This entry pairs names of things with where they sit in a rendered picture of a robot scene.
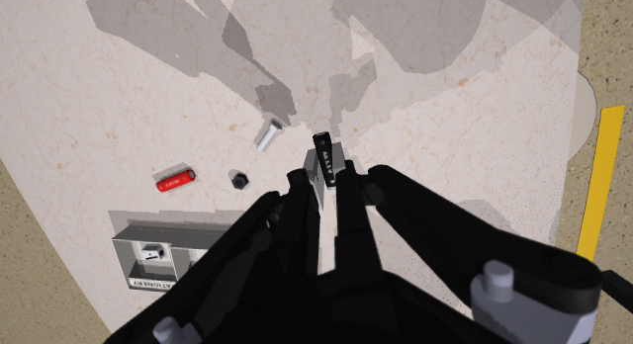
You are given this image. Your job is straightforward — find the grey metal bolt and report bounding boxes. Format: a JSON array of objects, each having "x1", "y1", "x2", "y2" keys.
[{"x1": 256, "y1": 121, "x2": 282, "y2": 151}]

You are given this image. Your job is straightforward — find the black hex nut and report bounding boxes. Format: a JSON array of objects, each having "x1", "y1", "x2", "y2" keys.
[{"x1": 231, "y1": 173, "x2": 248, "y2": 190}]

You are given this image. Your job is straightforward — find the black aa battery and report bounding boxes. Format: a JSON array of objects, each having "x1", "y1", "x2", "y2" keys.
[{"x1": 313, "y1": 131, "x2": 336, "y2": 190}]

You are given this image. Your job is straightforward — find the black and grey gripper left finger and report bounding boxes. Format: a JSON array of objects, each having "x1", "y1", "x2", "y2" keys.
[{"x1": 103, "y1": 148, "x2": 324, "y2": 344}]

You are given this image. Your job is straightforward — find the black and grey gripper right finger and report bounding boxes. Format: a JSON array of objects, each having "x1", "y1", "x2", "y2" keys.
[{"x1": 332, "y1": 141, "x2": 603, "y2": 344}]

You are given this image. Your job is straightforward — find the red aa battery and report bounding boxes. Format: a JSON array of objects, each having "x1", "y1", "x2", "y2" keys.
[{"x1": 154, "y1": 169, "x2": 195, "y2": 193}]

